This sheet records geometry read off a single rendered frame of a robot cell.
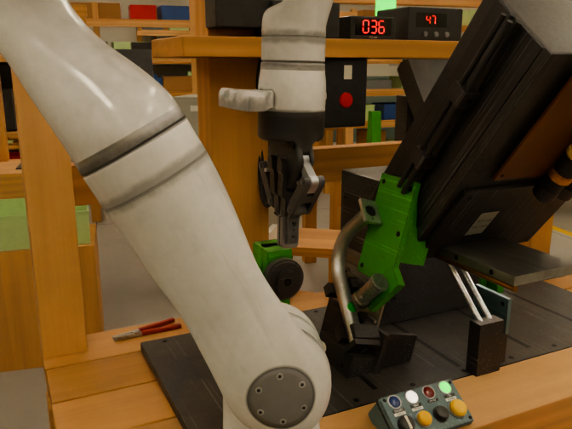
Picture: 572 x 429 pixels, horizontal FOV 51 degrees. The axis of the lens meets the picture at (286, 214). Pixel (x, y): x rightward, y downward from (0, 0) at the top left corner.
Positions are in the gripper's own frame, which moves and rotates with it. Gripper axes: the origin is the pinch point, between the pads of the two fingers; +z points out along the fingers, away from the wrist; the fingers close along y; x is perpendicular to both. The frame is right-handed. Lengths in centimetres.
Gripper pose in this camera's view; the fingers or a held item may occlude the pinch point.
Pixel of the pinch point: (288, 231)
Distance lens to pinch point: 70.5
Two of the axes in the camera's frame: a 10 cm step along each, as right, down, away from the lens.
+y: -4.4, -2.3, 8.7
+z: -0.3, 9.7, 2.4
